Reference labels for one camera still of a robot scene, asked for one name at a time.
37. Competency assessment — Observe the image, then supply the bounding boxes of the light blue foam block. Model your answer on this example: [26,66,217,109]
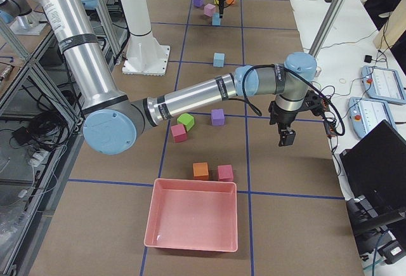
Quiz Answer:
[212,13,221,26]
[213,53,225,67]

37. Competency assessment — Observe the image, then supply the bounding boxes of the light pink foam block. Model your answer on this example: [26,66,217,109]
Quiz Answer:
[204,3,216,17]

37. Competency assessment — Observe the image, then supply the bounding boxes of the purple foam block left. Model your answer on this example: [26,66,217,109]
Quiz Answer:
[192,0,204,8]

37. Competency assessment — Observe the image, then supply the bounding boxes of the purple foam block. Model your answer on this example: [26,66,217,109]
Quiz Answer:
[192,0,204,8]
[211,108,225,126]

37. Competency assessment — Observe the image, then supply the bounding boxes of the purple foam block right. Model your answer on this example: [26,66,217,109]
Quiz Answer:
[211,108,225,126]

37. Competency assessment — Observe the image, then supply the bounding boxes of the pink foam block far right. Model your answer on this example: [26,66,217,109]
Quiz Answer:
[217,164,234,182]

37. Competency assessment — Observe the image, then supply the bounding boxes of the teach pendant lower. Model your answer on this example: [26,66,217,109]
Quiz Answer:
[348,96,396,139]

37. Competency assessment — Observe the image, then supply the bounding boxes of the teach pendant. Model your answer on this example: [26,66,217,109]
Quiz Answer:
[360,66,405,105]
[348,96,396,139]

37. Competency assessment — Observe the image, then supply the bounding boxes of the orange foam block right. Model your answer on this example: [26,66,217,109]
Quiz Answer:
[192,162,209,180]

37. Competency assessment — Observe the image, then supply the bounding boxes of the black laptop screen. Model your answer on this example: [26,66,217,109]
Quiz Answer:
[339,120,405,211]

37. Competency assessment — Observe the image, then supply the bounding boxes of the pink foam block near green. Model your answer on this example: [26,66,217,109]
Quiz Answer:
[171,124,187,143]

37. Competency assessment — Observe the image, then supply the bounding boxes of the teach pendant upper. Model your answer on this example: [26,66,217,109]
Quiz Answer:
[360,66,405,105]

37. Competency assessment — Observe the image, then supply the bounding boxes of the pink plastic bin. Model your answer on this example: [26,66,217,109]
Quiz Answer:
[144,178,239,253]

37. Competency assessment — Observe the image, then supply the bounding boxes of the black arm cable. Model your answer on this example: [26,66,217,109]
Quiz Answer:
[236,63,346,137]

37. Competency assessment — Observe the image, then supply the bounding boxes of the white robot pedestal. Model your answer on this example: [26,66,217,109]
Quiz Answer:
[121,0,171,76]

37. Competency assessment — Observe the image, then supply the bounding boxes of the aluminium diagonal post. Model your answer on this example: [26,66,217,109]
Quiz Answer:
[308,0,346,58]

